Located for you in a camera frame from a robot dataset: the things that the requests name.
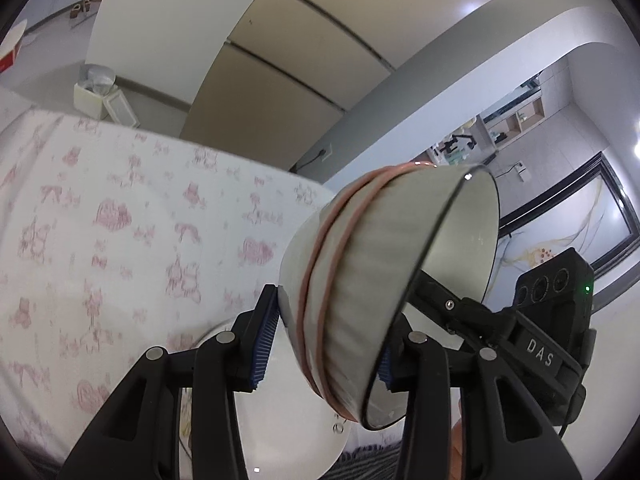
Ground brown slippers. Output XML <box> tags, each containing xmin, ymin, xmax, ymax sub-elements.
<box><xmin>70</xmin><ymin>0</ymin><xmax>107</xmax><ymax>19</ymax></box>

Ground bathroom mirror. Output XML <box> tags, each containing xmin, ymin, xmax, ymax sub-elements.
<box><xmin>482</xmin><ymin>79</ymin><xmax>544</xmax><ymax>117</ymax></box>

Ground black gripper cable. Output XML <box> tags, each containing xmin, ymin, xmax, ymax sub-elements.
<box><xmin>558</xmin><ymin>384</ymin><xmax>587</xmax><ymax>442</ymax></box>

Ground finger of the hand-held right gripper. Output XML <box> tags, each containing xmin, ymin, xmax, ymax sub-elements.
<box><xmin>407</xmin><ymin>268</ymin><xmax>471</xmax><ymax>334</ymax></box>

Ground white rectangular lid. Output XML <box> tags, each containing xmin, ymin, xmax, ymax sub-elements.
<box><xmin>103</xmin><ymin>90</ymin><xmax>140</xmax><ymax>126</ymax></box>

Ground white trash bin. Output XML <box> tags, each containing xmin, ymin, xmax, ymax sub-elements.
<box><xmin>73</xmin><ymin>63</ymin><xmax>117</xmax><ymax>121</ymax></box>

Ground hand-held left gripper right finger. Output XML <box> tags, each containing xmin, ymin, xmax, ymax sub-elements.
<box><xmin>377</xmin><ymin>327</ymin><xmax>584</xmax><ymax>480</ymax></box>

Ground white tablecloth pink print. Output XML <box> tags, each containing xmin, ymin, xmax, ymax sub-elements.
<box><xmin>0</xmin><ymin>87</ymin><xmax>337</xmax><ymax>467</ymax></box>

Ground wall shelf niche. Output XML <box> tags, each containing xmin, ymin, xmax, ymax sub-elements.
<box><xmin>479</xmin><ymin>95</ymin><xmax>546</xmax><ymax>149</ymax></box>

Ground flower print glass door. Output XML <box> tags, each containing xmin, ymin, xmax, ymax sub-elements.
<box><xmin>497</xmin><ymin>152</ymin><xmax>640</xmax><ymax>312</ymax></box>

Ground gold refrigerator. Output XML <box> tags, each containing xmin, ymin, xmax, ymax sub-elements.
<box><xmin>179</xmin><ymin>0</ymin><xmax>542</xmax><ymax>172</ymax></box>

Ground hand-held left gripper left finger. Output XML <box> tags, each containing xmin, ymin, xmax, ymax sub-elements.
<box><xmin>60</xmin><ymin>284</ymin><xmax>281</xmax><ymax>480</ymax></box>

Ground low wall socket with cable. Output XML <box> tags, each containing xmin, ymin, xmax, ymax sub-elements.
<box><xmin>294</xmin><ymin>144</ymin><xmax>334</xmax><ymax>171</ymax></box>

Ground grey striped cloth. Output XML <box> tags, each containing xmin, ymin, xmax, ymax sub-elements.
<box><xmin>320</xmin><ymin>439</ymin><xmax>407</xmax><ymax>480</ymax></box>

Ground black faucet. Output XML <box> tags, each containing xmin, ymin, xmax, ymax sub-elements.
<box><xmin>442</xmin><ymin>131</ymin><xmax>479</xmax><ymax>157</ymax></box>

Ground white ribbed bowl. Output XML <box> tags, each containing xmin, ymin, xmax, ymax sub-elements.
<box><xmin>319</xmin><ymin>163</ymin><xmax>502</xmax><ymax>432</ymax></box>

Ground red cardboard box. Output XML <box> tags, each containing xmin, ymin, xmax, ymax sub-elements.
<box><xmin>0</xmin><ymin>22</ymin><xmax>29</xmax><ymax>74</ymax></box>

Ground large cartoon print plate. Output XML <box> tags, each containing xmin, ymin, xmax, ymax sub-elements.
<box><xmin>175</xmin><ymin>319</ymin><xmax>352</xmax><ymax>480</ymax></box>

